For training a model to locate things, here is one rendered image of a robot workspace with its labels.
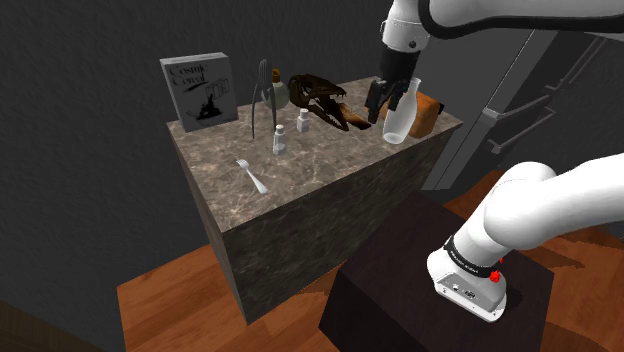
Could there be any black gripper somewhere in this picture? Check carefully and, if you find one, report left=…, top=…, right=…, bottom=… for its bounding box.
left=364, top=46, right=422, bottom=126

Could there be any grey cereal box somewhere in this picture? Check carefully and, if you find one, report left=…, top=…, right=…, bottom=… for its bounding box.
left=159, top=51, right=241, bottom=134

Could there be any white milk bottle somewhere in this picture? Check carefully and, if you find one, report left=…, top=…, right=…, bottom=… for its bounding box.
left=382, top=77, right=423, bottom=146

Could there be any dark robot stand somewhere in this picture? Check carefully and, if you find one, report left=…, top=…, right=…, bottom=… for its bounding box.
left=318, top=189, right=556, bottom=352

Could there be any silver fork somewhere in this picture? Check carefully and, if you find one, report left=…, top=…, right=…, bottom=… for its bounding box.
left=235, top=158, right=270, bottom=196

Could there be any dark brown animal skull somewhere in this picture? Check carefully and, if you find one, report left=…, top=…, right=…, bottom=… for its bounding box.
left=286, top=72, right=373, bottom=133

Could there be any round green corked bottle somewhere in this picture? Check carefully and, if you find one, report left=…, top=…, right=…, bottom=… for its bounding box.
left=262, top=68, right=292, bottom=111

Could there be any orange-brown bread loaf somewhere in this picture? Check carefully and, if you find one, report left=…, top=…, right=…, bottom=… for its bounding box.
left=379, top=92, right=446, bottom=140

